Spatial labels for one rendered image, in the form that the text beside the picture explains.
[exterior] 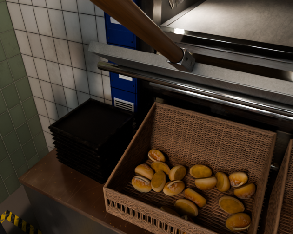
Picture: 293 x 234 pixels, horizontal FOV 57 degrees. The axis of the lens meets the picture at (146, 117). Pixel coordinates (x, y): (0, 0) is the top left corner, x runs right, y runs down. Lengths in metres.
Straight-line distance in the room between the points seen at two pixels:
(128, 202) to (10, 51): 1.17
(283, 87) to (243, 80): 0.08
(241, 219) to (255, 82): 0.65
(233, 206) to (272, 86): 0.68
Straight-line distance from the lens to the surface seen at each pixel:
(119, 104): 1.44
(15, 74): 1.86
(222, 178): 1.24
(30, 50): 1.78
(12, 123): 1.94
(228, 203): 1.18
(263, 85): 0.60
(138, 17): 0.35
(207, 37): 1.13
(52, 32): 1.58
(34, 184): 1.37
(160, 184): 1.19
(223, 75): 0.61
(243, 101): 0.76
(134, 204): 1.05
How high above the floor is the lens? 1.55
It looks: 36 degrees down
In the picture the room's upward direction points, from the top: straight up
